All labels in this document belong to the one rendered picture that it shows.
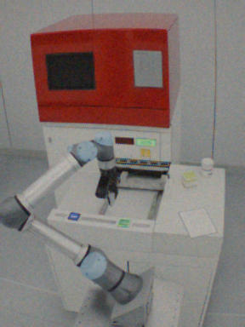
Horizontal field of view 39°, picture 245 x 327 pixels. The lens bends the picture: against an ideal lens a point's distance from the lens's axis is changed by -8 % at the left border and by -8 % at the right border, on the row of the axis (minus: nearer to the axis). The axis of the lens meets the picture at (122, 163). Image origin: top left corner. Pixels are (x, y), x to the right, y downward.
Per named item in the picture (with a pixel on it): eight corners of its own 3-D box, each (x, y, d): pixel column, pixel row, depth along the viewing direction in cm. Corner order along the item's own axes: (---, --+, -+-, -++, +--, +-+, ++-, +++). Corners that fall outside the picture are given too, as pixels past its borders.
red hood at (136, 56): (78, 83, 287) (73, 14, 256) (180, 86, 269) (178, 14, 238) (38, 123, 225) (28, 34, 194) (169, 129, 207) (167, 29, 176)
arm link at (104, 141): (89, 132, 154) (109, 128, 156) (93, 155, 160) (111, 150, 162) (94, 140, 148) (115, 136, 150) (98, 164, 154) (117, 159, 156)
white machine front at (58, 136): (51, 170, 252) (43, 117, 232) (170, 181, 234) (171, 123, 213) (49, 173, 250) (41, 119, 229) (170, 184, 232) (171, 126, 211)
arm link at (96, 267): (106, 294, 137) (80, 276, 134) (100, 283, 150) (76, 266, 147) (125, 272, 139) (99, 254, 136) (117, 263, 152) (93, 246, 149)
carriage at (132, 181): (109, 178, 236) (109, 174, 234) (167, 183, 227) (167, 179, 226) (105, 185, 229) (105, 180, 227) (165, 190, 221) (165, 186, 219)
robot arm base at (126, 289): (135, 301, 135) (116, 289, 133) (114, 306, 145) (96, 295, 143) (147, 273, 146) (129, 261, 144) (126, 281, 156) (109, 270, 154)
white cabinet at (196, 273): (90, 260, 289) (76, 175, 246) (208, 272, 267) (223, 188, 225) (65, 317, 236) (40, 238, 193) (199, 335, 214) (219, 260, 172)
